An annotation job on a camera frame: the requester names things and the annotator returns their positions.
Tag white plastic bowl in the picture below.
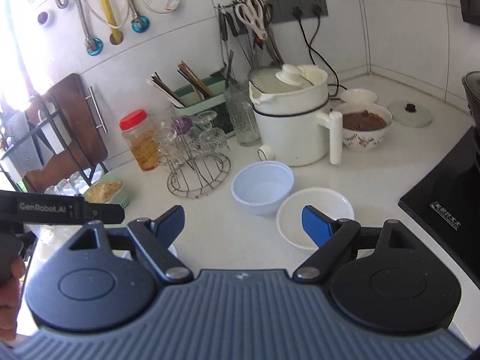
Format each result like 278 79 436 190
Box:
231 161 295 216
277 188 355 250

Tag white leaf pattern bowl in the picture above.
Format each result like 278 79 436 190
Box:
168 244 178 258

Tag white kitchen scissors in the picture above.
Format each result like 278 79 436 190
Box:
235 0 268 41

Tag person's left hand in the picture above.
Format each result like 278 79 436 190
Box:
0 256 25 342

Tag white tray with glasses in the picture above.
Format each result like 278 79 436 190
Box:
44 165 105 196

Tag green basket of noodles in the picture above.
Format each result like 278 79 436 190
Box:
83 172 130 208

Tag black dish rack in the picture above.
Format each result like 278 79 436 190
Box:
0 92 110 196

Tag dark wooden cutting board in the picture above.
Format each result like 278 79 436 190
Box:
24 73 107 193

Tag red lid oil jar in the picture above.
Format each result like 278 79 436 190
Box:
119 108 158 172

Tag patterned bowl with food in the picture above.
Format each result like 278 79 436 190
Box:
334 102 393 152

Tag black induction cooktop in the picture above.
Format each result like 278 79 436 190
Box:
399 127 479 284

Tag white electric cooking pot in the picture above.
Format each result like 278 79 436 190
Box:
249 64 343 167

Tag small white ceramic bowl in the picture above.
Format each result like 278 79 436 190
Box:
339 88 379 103

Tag glass pot lid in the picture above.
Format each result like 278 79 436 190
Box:
387 101 433 128

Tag green utensil holder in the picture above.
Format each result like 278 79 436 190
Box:
172 76 234 137

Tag textured glass pitcher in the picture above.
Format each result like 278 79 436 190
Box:
224 83 261 146

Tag wire cup drying rack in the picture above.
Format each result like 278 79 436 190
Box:
154 111 231 198

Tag black wall power strip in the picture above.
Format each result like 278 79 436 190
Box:
265 0 329 24

